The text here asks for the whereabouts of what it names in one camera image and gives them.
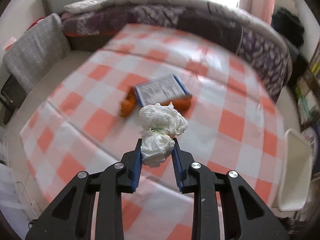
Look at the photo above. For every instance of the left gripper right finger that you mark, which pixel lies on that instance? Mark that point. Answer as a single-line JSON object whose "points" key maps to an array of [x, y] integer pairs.
{"points": [[245, 215]]}

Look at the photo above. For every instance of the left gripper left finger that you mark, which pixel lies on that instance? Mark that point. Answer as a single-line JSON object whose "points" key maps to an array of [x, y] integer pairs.
{"points": [[91, 196]]}

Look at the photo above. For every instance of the white tissue paper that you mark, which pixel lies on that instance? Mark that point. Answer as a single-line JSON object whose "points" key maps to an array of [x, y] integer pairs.
{"points": [[160, 125]]}

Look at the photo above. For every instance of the large orange peel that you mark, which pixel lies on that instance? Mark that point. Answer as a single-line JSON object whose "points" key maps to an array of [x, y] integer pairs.
{"points": [[181, 105]]}

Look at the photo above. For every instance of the white plastic trash bin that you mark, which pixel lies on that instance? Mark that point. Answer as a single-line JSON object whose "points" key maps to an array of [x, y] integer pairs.
{"points": [[296, 176]]}

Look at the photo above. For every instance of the red white checkered tablecloth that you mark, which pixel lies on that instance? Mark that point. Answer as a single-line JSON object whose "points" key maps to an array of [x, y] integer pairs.
{"points": [[231, 124]]}

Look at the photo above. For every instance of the small orange peel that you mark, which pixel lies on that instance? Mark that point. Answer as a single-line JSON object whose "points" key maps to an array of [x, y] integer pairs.
{"points": [[128, 104]]}

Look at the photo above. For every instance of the small black bin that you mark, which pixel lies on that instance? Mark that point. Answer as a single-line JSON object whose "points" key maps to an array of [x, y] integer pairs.
{"points": [[12, 97]]}

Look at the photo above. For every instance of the blue white cardboard box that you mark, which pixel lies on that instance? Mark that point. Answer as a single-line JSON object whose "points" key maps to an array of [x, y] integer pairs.
{"points": [[161, 90]]}

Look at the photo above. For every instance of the black dresser with clutter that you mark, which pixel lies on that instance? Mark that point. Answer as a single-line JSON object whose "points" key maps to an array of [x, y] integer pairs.
{"points": [[302, 83]]}

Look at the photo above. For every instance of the white patterned duvet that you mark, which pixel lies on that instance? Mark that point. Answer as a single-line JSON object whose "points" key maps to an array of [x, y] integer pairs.
{"points": [[175, 2]]}

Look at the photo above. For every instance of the grey checked covered nightstand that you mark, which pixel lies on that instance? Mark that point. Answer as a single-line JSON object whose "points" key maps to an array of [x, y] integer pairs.
{"points": [[32, 56]]}

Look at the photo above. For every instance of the bed with purple sheet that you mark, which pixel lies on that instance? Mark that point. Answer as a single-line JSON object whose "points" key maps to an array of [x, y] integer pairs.
{"points": [[245, 36]]}

